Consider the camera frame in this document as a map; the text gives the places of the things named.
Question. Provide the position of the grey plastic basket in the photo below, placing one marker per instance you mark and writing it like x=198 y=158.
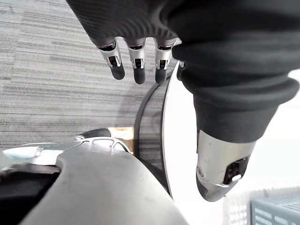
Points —
x=274 y=208

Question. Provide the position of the silver robot leg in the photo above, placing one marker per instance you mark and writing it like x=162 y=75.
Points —
x=93 y=182

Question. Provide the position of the black round table base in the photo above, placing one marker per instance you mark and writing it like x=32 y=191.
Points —
x=140 y=131

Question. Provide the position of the round white table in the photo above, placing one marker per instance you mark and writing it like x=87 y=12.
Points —
x=182 y=145

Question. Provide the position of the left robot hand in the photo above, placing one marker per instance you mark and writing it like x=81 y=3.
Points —
x=211 y=47

